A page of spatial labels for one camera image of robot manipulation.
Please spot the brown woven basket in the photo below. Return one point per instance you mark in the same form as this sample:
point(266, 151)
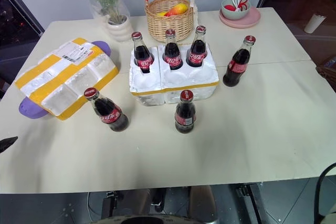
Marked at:
point(328, 73)

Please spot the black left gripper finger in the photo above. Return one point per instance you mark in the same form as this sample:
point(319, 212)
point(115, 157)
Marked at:
point(6, 143)

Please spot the white cup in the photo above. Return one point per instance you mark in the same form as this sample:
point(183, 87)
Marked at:
point(313, 24)

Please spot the white foam bottle tray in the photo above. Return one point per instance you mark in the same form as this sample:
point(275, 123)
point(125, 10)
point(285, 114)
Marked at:
point(189, 78)

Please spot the yellow fruit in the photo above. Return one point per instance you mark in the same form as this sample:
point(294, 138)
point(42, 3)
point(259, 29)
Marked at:
point(161, 14)

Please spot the white foam package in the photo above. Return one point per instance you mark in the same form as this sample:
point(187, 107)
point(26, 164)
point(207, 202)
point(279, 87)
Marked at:
point(65, 77)

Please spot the pale green bowl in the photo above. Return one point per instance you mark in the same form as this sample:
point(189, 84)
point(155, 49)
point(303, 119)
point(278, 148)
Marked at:
point(233, 12)

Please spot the purple plastic board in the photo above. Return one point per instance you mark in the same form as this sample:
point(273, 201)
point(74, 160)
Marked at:
point(30, 110)

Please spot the pink plate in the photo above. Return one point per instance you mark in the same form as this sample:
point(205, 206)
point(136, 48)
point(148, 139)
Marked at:
point(252, 18)

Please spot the white ribbed plant pot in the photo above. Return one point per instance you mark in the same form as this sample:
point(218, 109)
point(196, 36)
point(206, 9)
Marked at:
point(119, 28)

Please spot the red yellow mango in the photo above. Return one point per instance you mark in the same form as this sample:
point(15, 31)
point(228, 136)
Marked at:
point(177, 9)

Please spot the black table leg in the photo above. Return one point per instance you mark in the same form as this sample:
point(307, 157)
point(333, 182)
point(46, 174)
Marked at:
point(256, 203)

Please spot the glass cola bottle red cap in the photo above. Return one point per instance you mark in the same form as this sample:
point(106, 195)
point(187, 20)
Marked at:
point(237, 64)
point(110, 113)
point(185, 115)
point(172, 53)
point(143, 56)
point(197, 51)

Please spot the red round object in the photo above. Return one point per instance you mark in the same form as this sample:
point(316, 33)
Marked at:
point(229, 7)

